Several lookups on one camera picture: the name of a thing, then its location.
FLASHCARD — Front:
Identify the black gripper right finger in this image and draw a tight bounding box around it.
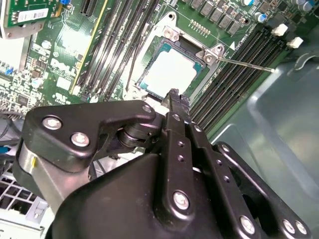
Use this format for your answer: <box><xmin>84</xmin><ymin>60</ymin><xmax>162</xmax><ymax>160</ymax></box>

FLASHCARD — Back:
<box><xmin>179</xmin><ymin>94</ymin><xmax>314</xmax><ymax>239</ymax></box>

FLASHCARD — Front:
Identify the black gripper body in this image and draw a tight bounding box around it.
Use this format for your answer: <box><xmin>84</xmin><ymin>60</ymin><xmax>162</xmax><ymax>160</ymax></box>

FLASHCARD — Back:
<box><xmin>46</xmin><ymin>152</ymin><xmax>275</xmax><ymax>239</ymax></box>

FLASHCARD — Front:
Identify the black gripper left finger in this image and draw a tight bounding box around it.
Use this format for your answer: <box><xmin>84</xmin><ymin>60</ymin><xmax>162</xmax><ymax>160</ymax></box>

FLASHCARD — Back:
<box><xmin>12</xmin><ymin>88</ymin><xmax>197</xmax><ymax>221</ymax></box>

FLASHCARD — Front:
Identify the metal locking lever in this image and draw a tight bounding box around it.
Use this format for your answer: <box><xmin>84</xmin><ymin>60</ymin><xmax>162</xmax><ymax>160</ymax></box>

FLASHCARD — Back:
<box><xmin>125</xmin><ymin>22</ymin><xmax>152</xmax><ymax>93</ymax></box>
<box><xmin>217</xmin><ymin>56</ymin><xmax>276</xmax><ymax>73</ymax></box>

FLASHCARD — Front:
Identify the silver CPU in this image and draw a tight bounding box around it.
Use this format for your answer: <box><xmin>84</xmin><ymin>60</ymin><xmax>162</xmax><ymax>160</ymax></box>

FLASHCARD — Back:
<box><xmin>136</xmin><ymin>41</ymin><xmax>204</xmax><ymax>100</ymax></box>

